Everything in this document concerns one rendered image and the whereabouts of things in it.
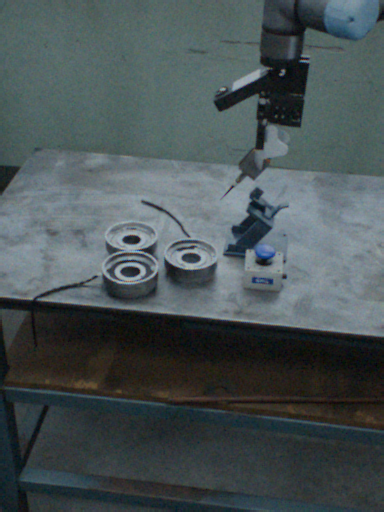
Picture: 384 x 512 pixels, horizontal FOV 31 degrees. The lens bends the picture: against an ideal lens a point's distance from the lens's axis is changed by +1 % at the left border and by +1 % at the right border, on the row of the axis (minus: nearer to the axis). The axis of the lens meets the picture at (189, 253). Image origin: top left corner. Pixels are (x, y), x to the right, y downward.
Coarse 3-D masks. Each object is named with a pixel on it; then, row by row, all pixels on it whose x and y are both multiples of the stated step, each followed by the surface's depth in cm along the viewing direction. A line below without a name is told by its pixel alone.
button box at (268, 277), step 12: (252, 252) 134; (252, 264) 131; (264, 264) 130; (276, 264) 131; (252, 276) 130; (264, 276) 129; (276, 276) 129; (252, 288) 131; (264, 288) 131; (276, 288) 131
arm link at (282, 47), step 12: (264, 36) 118; (276, 36) 117; (288, 36) 116; (300, 36) 117; (264, 48) 119; (276, 48) 118; (288, 48) 117; (300, 48) 119; (276, 60) 119; (288, 60) 119
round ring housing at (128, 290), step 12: (120, 252) 133; (132, 252) 134; (108, 264) 132; (132, 264) 132; (156, 264) 130; (108, 276) 127; (120, 276) 129; (132, 276) 133; (156, 276) 129; (108, 288) 129; (120, 288) 126; (132, 288) 126; (144, 288) 127
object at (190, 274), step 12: (180, 240) 138; (192, 240) 138; (204, 240) 138; (168, 252) 136; (180, 252) 136; (192, 252) 136; (216, 252) 134; (168, 264) 132; (180, 264) 133; (192, 264) 133; (216, 264) 133; (180, 276) 131; (192, 276) 131; (204, 276) 131
